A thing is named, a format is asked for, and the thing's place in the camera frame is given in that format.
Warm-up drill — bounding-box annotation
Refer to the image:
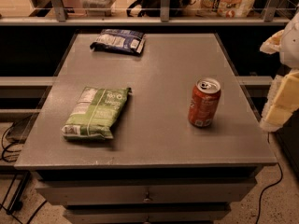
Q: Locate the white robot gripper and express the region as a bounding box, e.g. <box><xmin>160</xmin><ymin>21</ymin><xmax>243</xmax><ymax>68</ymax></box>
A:
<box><xmin>260</xmin><ymin>13</ymin><xmax>299</xmax><ymax>132</ymax></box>

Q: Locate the red coke can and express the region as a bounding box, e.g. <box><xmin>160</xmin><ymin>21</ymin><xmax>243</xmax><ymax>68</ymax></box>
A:
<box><xmin>188</xmin><ymin>77</ymin><xmax>221</xmax><ymax>128</ymax></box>

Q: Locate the blue chip bag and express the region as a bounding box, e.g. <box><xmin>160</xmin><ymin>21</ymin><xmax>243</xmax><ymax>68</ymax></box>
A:
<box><xmin>90</xmin><ymin>29</ymin><xmax>145</xmax><ymax>56</ymax></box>

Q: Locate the green chip bag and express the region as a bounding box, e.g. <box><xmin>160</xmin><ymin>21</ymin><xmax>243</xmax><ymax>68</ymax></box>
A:
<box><xmin>62</xmin><ymin>87</ymin><xmax>131</xmax><ymax>140</ymax></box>

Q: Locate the black backpack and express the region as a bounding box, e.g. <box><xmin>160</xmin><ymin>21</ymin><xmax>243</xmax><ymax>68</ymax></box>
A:
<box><xmin>126</xmin><ymin>0</ymin><xmax>195</xmax><ymax>17</ymax></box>

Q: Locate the clear plastic container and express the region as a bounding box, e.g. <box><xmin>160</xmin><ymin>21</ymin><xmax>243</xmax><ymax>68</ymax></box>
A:
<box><xmin>80</xmin><ymin>0</ymin><xmax>116</xmax><ymax>17</ymax></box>

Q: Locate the grey upper drawer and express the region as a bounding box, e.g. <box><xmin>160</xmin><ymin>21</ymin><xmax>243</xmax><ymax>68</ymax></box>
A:
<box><xmin>36</xmin><ymin>178</ymin><xmax>256</xmax><ymax>206</ymax></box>

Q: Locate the grey drawer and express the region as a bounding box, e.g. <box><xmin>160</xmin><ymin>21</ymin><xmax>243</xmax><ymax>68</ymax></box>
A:
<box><xmin>36</xmin><ymin>178</ymin><xmax>256</xmax><ymax>206</ymax></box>
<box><xmin>64</xmin><ymin>204</ymin><xmax>231</xmax><ymax>224</ymax></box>

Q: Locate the grey lower drawer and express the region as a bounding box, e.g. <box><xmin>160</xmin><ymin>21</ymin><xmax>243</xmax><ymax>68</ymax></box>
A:
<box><xmin>64</xmin><ymin>204</ymin><xmax>231</xmax><ymax>224</ymax></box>

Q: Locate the black cable right floor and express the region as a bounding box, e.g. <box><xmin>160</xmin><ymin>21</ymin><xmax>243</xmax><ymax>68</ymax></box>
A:
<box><xmin>254</xmin><ymin>133</ymin><xmax>284</xmax><ymax>224</ymax></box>

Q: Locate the black cables left floor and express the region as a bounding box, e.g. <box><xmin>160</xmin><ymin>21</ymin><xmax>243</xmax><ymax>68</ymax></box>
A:
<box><xmin>0</xmin><ymin>115</ymin><xmax>48</xmax><ymax>224</ymax></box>

